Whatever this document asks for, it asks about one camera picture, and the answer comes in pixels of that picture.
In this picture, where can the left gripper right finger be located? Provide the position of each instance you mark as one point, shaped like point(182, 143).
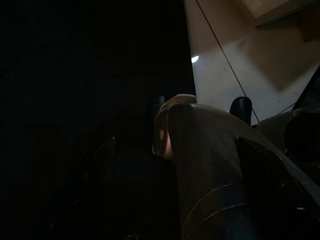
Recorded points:
point(280, 205)

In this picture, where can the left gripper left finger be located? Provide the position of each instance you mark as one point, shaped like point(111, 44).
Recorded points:
point(82, 200)

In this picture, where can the black floor mat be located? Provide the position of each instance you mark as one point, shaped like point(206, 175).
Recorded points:
point(75, 75)

